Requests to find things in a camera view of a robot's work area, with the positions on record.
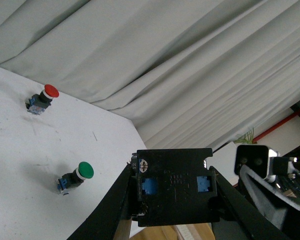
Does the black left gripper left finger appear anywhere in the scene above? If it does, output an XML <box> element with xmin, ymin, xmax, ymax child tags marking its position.
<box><xmin>68</xmin><ymin>164</ymin><xmax>132</xmax><ymax>240</ymax></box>

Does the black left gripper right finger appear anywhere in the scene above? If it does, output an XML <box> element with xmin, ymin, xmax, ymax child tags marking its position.
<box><xmin>209</xmin><ymin>166</ymin><xmax>289</xmax><ymax>240</ymax></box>

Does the yellow push button switch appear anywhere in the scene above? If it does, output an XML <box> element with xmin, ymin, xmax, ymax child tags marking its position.
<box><xmin>130</xmin><ymin>148</ymin><xmax>220</xmax><ymax>227</ymax></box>

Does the red pipe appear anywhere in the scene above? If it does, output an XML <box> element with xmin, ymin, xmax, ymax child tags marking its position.
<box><xmin>252</xmin><ymin>109</ymin><xmax>300</xmax><ymax>144</ymax></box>

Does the green plant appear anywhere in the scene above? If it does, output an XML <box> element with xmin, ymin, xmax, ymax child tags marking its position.
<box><xmin>234</xmin><ymin>128</ymin><xmax>257</xmax><ymax>145</ymax></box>

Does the white curtain backdrop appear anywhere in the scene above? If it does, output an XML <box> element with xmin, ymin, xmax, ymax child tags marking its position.
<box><xmin>0</xmin><ymin>0</ymin><xmax>300</xmax><ymax>148</ymax></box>

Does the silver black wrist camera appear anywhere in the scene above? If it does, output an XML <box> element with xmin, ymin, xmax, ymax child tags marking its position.
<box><xmin>234</xmin><ymin>144</ymin><xmax>299</xmax><ymax>183</ymax></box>

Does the green push button switch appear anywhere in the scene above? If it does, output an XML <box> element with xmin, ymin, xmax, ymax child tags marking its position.
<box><xmin>56</xmin><ymin>161</ymin><xmax>94</xmax><ymax>195</ymax></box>

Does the red push button switch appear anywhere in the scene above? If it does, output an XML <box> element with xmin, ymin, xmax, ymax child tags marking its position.
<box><xmin>25</xmin><ymin>84</ymin><xmax>60</xmax><ymax>115</ymax></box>

